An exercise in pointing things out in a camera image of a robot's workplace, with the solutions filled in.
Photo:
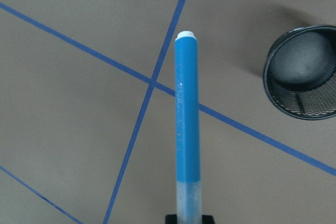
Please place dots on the blue marker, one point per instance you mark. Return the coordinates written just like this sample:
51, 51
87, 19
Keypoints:
188, 162

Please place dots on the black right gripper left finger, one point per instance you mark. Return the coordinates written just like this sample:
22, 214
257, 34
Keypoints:
171, 219

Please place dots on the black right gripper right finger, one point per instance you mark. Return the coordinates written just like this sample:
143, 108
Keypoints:
208, 219

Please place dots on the black mesh pen cup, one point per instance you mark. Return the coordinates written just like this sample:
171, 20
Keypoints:
299, 73

